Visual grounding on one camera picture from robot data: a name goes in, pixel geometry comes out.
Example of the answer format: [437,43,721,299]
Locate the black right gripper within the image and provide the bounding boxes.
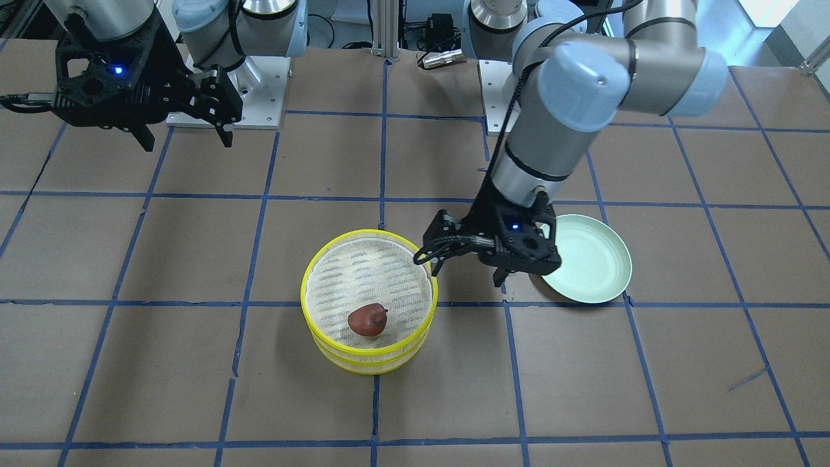
[51,19,243,152]

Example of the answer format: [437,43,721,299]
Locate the yellow bottom steamer layer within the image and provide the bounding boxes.
[312,331,428,375]

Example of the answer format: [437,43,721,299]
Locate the aluminium frame post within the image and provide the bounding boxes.
[368,1,404,62]

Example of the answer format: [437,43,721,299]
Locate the yellow top steamer layer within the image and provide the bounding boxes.
[300,230,438,363]

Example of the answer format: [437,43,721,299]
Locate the brown bun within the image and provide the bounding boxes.
[347,304,388,337]

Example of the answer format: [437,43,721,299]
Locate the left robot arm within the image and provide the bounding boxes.
[413,1,728,287]

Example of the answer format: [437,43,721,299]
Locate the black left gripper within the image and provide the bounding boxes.
[413,188,562,289]

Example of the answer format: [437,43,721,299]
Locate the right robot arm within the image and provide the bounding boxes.
[27,1,308,151]

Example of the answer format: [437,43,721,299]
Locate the yellow steamer layer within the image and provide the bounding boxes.
[312,331,428,375]
[300,230,438,363]

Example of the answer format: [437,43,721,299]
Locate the light green plate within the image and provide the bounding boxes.
[530,215,634,304]

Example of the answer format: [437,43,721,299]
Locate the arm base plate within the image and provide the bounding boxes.
[479,61,521,136]
[166,55,292,130]

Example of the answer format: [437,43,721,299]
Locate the black power adapter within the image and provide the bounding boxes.
[425,13,455,42]

